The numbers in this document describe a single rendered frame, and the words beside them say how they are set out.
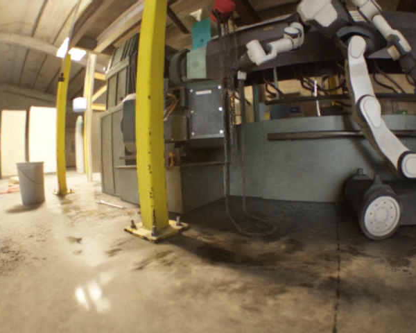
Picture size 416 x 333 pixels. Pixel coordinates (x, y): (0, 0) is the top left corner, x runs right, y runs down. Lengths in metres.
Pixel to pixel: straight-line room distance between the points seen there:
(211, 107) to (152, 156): 0.52
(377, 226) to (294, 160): 0.82
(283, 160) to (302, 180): 0.20
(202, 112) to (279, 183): 0.76
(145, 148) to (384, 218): 1.04
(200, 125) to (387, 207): 1.06
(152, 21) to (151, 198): 0.87
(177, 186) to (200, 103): 0.53
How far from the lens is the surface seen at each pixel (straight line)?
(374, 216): 0.89
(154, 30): 1.08
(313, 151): 1.45
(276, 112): 4.24
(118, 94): 2.09
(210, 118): 1.20
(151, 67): 0.97
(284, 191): 1.51
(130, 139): 1.44
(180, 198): 1.20
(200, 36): 2.27
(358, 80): 1.12
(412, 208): 1.01
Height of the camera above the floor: 0.35
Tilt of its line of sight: 3 degrees down
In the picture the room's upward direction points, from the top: 2 degrees counter-clockwise
